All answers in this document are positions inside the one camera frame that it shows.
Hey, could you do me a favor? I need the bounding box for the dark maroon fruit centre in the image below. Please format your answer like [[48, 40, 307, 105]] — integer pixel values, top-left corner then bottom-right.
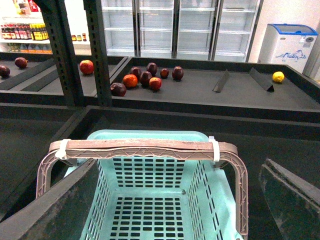
[[139, 71, 153, 87]]

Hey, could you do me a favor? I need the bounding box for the small red brown fruit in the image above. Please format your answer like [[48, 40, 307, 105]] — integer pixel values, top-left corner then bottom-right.
[[160, 68, 170, 79]]

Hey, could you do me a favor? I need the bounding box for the dark maroon fruit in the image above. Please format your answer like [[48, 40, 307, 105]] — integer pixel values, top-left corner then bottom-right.
[[129, 66, 142, 80], [139, 71, 153, 87], [110, 82, 127, 97], [146, 62, 158, 77], [172, 66, 184, 81]]

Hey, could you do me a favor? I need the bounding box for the dark fruit left edge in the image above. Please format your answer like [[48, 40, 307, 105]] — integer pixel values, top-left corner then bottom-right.
[[0, 65, 11, 78]]

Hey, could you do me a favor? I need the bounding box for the white zip tie right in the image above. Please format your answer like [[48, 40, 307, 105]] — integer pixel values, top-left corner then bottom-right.
[[208, 136, 220, 162]]

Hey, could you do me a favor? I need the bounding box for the brown basket handle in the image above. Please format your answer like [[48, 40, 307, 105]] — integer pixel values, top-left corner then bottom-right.
[[35, 138, 249, 239]]

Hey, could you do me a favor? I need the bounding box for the black divider wedge right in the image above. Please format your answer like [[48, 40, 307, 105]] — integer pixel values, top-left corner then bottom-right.
[[249, 67, 275, 93]]

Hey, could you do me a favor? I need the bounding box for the yellow lemon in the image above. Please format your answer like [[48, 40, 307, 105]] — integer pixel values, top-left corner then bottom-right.
[[272, 71, 285, 84]]

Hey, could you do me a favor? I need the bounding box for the black perforated post left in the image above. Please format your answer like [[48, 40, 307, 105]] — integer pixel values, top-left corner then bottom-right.
[[35, 0, 85, 107]]

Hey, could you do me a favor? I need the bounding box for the dark maroon fruit back left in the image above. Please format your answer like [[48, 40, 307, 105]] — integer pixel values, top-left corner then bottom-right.
[[129, 66, 142, 80]]

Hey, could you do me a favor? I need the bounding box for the red apple behind post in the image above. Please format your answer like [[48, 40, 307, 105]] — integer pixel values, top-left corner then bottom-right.
[[79, 59, 94, 75]]

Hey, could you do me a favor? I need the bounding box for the shelf with sauce bottles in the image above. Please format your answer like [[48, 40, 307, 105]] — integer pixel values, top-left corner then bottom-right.
[[0, 0, 91, 55]]

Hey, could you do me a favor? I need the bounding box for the black divider wedge left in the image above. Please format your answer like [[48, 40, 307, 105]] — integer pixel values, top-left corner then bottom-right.
[[212, 69, 230, 93]]

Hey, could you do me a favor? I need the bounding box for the dark maroon fruit front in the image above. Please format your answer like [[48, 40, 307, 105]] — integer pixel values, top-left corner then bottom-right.
[[110, 82, 127, 97]]

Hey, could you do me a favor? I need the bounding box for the white zip tie left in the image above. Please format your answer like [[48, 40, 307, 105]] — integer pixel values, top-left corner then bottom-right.
[[55, 139, 70, 160]]

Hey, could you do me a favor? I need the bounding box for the black divider wedge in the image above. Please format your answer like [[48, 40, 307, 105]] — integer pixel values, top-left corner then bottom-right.
[[249, 67, 275, 93], [212, 69, 230, 93]]

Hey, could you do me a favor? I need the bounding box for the dark maroon fruit back top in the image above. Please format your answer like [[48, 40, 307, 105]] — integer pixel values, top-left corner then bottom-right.
[[146, 62, 158, 77]]

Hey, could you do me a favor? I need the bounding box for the black perforated post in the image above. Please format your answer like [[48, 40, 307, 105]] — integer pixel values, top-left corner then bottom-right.
[[83, 0, 112, 107], [35, 0, 85, 107]]

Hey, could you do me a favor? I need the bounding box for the dark maroon fruit right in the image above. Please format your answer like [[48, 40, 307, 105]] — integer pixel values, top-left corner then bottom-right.
[[172, 66, 184, 81]]

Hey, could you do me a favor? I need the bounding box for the white chest freezer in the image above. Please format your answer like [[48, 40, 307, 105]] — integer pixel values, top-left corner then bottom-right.
[[257, 23, 318, 73]]

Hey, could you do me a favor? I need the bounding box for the glass door display fridge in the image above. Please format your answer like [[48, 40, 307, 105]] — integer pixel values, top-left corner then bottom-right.
[[101, 0, 262, 62]]

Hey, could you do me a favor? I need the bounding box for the orange red fruit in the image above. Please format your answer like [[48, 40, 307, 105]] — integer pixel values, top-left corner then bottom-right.
[[122, 74, 138, 89]]

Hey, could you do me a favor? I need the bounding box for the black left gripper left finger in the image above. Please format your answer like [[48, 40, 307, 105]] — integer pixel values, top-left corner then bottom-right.
[[0, 159, 99, 240]]

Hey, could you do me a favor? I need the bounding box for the dark fruit far left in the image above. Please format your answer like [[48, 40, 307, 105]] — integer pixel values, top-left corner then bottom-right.
[[14, 57, 28, 69]]

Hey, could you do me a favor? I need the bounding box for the black produce display tray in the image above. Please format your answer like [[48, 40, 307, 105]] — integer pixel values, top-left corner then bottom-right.
[[111, 57, 320, 124]]

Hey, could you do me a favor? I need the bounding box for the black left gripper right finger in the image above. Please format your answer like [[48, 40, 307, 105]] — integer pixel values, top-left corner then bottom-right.
[[259, 159, 320, 240]]

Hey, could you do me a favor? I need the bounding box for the teal plastic shopping basket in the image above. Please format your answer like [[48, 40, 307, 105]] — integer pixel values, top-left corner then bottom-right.
[[65, 129, 245, 240]]

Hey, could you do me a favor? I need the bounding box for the white zip tie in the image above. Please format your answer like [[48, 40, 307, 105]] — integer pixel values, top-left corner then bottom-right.
[[208, 136, 220, 162], [55, 139, 70, 160]]

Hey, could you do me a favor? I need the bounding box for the red yellow apple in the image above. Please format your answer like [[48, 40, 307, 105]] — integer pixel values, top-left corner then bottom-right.
[[149, 77, 162, 91]]

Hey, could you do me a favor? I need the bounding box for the black perforated post right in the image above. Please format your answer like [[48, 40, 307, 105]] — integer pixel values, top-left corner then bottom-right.
[[83, 0, 112, 107]]

